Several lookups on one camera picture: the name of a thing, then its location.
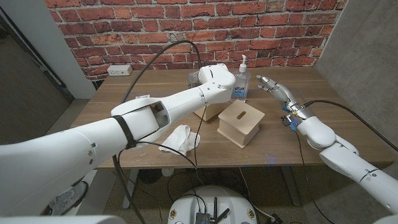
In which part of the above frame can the clear hand sanitizer pump bottle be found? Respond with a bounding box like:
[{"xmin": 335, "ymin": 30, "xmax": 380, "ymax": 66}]
[{"xmin": 231, "ymin": 54, "xmax": 252, "ymax": 103}]

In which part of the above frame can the white power strip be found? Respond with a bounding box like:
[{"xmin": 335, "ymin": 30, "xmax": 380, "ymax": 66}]
[{"xmin": 106, "ymin": 64, "xmax": 133, "ymax": 77}]

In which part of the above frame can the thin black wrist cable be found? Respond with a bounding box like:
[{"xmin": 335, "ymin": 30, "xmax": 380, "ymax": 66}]
[
  {"xmin": 119, "ymin": 105, "xmax": 208, "ymax": 170},
  {"xmin": 294, "ymin": 130, "xmax": 336, "ymax": 224}
]

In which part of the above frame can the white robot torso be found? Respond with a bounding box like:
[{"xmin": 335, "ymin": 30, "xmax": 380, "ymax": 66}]
[{"xmin": 0, "ymin": 215, "xmax": 127, "ymax": 224}]

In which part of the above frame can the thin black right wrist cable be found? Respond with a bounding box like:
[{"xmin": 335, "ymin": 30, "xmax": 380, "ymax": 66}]
[{"xmin": 294, "ymin": 130, "xmax": 336, "ymax": 224}]

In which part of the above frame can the brick wall print backdrop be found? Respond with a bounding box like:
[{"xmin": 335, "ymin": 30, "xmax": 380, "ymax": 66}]
[{"xmin": 44, "ymin": 0, "xmax": 348, "ymax": 82}]

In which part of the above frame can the grey radio module with antennas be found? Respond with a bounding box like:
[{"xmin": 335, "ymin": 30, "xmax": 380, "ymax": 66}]
[{"xmin": 195, "ymin": 197, "xmax": 231, "ymax": 224}]

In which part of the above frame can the grey table leg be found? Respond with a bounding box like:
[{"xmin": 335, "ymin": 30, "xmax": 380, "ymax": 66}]
[{"xmin": 279, "ymin": 166, "xmax": 302, "ymax": 207}]

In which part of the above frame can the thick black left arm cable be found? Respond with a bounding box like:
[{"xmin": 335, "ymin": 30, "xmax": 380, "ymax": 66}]
[{"xmin": 111, "ymin": 40, "xmax": 203, "ymax": 224}]

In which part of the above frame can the white crumpled cloth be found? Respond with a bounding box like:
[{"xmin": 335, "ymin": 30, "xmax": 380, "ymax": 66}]
[{"xmin": 158, "ymin": 124, "xmax": 201, "ymax": 157}]

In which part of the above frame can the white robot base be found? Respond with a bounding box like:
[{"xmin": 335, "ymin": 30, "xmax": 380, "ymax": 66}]
[{"xmin": 167, "ymin": 185, "xmax": 258, "ymax": 224}]

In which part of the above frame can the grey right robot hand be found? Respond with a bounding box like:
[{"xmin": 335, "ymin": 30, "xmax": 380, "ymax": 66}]
[{"xmin": 256, "ymin": 74, "xmax": 304, "ymax": 118}]

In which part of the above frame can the wooden box with slot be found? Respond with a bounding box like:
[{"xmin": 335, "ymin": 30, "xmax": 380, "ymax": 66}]
[{"xmin": 216, "ymin": 99, "xmax": 266, "ymax": 149}]

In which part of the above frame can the thin black left wrist cable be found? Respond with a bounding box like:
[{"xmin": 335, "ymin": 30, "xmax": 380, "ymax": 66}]
[{"xmin": 119, "ymin": 105, "xmax": 208, "ymax": 170}]

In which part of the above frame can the grey white sneaker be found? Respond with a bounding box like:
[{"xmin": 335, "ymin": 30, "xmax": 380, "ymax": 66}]
[{"xmin": 46, "ymin": 181, "xmax": 89, "ymax": 217}]

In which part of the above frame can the white table leg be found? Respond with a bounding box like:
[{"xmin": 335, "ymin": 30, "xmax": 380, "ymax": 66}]
[{"xmin": 122, "ymin": 169, "xmax": 140, "ymax": 210}]

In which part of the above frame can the wooden drawer with red front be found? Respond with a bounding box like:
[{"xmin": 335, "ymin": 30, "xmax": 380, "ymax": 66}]
[{"xmin": 193, "ymin": 101, "xmax": 231, "ymax": 122}]

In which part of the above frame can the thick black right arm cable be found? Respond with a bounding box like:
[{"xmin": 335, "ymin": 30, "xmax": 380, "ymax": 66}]
[{"xmin": 303, "ymin": 100, "xmax": 398, "ymax": 153}]

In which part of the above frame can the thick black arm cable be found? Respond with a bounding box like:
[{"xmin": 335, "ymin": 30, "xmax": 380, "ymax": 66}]
[
  {"xmin": 303, "ymin": 100, "xmax": 398, "ymax": 153},
  {"xmin": 111, "ymin": 40, "xmax": 203, "ymax": 224}
]

